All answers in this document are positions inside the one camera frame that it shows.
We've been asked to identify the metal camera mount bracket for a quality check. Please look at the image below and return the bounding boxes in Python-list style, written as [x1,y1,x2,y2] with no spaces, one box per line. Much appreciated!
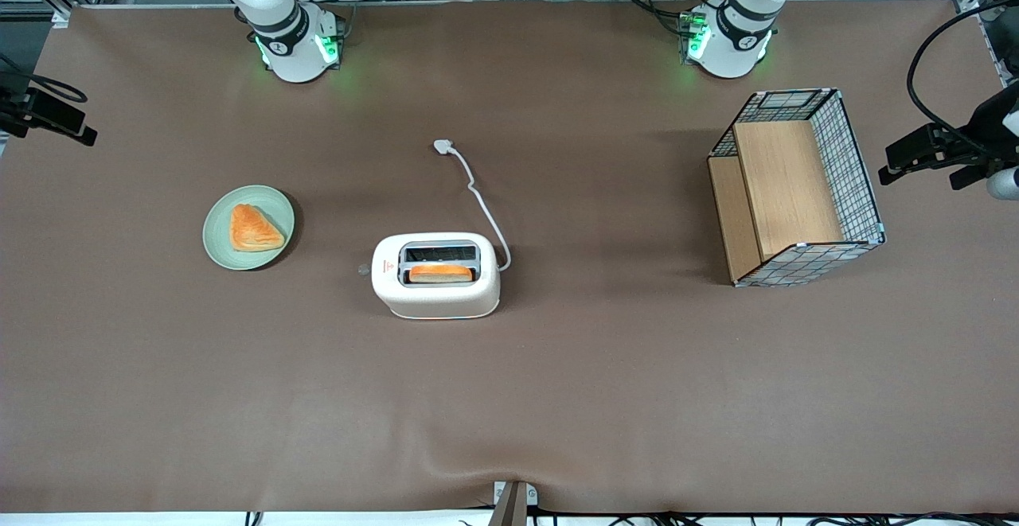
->
[492,480,539,526]

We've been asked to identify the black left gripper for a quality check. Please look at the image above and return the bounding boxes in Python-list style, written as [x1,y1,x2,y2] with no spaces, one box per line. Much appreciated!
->
[878,84,1019,187]

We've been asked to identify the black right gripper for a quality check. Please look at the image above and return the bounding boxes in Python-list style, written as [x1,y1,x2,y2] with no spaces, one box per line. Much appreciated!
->
[0,87,99,147]

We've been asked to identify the white toaster power cord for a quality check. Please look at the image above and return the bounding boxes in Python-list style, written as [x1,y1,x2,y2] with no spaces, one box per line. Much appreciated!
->
[433,138,513,273]

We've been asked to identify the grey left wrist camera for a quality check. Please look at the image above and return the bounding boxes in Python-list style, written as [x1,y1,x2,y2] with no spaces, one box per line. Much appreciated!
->
[949,162,1019,201]

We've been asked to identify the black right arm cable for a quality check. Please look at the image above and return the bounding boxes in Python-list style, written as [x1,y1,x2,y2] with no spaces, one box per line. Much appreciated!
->
[0,53,88,104]

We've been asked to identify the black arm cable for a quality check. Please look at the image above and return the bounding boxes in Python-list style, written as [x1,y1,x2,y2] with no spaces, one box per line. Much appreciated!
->
[907,0,1019,158]
[0,53,88,104]

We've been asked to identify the white two-slot toaster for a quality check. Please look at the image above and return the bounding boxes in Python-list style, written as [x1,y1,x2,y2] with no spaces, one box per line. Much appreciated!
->
[371,232,502,321]

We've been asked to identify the wooden step shelf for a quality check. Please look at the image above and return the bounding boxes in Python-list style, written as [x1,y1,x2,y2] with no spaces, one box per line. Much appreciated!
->
[708,119,846,283]

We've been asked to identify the triangular orange pastry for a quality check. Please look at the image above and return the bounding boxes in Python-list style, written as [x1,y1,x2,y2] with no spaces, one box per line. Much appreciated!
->
[229,204,287,254]

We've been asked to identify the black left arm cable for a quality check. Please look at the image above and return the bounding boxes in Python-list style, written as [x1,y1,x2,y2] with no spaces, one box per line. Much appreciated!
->
[907,0,1019,158]

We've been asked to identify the toast bread slice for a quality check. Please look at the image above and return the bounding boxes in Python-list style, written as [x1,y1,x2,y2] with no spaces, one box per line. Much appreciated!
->
[408,263,474,284]

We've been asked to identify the pale green round plate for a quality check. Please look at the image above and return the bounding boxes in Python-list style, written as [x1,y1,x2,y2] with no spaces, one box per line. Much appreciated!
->
[202,185,296,271]

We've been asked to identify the wire mesh basket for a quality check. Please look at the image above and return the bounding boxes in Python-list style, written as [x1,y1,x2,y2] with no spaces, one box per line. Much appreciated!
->
[707,88,887,289]

